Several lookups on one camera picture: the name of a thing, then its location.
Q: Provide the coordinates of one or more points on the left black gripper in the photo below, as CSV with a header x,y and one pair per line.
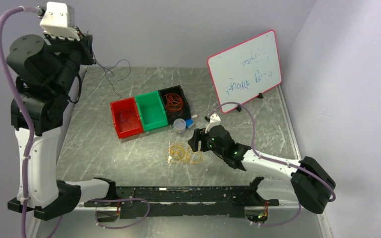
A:
x,y
85,45

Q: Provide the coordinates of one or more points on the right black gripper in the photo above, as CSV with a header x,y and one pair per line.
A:
x,y
199,134

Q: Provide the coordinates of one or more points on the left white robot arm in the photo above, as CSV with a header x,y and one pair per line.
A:
x,y
46,70

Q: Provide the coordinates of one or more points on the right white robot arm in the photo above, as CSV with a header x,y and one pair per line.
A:
x,y
304,181

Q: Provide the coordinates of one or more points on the blue eraser block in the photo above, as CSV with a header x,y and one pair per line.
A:
x,y
189,123

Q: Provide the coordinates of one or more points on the clear round container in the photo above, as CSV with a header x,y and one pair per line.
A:
x,y
179,126

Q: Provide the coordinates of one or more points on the black plastic bin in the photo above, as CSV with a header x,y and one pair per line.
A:
x,y
175,103

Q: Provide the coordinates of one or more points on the green plastic bin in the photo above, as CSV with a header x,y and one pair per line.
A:
x,y
151,111

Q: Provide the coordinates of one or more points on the red plastic bin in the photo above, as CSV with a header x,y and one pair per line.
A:
x,y
126,118

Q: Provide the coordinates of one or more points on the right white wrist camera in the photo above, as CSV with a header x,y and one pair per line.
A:
x,y
212,121

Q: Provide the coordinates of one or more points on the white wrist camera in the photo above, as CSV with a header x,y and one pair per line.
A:
x,y
58,21
212,121

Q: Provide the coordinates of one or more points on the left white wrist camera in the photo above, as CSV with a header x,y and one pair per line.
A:
x,y
58,21

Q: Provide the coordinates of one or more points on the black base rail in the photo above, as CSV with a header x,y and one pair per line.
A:
x,y
183,201

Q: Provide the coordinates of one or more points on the white board with red frame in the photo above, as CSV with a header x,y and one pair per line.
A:
x,y
246,70

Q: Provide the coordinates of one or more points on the aluminium frame rail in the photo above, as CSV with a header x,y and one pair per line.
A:
x,y
315,206

